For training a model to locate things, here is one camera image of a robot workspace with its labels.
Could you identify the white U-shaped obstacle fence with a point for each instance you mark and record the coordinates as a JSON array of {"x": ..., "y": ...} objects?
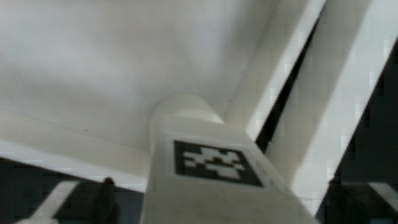
[{"x": 343, "y": 63}]

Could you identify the white square tabletop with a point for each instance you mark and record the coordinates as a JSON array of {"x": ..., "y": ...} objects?
[{"x": 101, "y": 55}]

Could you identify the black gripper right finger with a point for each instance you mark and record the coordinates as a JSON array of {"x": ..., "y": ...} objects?
[{"x": 361, "y": 203}]

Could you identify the white table leg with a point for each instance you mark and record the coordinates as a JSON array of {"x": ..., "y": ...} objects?
[{"x": 213, "y": 183}]

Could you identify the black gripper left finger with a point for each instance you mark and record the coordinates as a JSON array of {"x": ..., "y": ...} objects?
[{"x": 78, "y": 204}]

